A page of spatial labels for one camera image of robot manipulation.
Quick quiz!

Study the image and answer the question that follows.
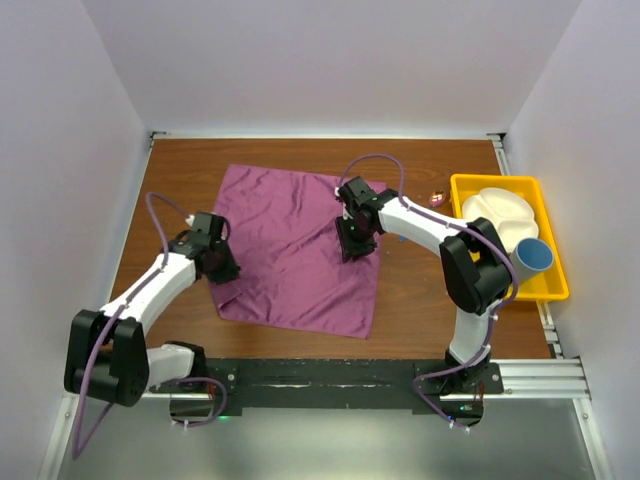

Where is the white divided plate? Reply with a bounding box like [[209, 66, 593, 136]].
[[462, 187, 539, 254]]

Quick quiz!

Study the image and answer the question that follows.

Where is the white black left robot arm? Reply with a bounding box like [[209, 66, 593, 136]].
[[63, 212, 240, 407]]

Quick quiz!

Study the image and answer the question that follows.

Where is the blue plastic cup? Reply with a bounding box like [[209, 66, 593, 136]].
[[508, 237, 555, 288]]

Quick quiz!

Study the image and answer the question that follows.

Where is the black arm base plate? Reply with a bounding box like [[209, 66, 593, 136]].
[[151, 358, 504, 426]]

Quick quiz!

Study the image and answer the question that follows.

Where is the yellow plastic tray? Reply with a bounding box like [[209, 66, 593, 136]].
[[450, 174, 569, 302]]

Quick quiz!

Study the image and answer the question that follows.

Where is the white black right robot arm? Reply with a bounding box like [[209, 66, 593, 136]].
[[335, 177, 517, 395]]

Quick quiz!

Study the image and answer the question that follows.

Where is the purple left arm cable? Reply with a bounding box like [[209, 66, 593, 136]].
[[71, 192, 229, 461]]

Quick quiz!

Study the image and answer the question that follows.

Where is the purple cloth napkin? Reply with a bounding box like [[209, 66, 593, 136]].
[[210, 164, 380, 339]]

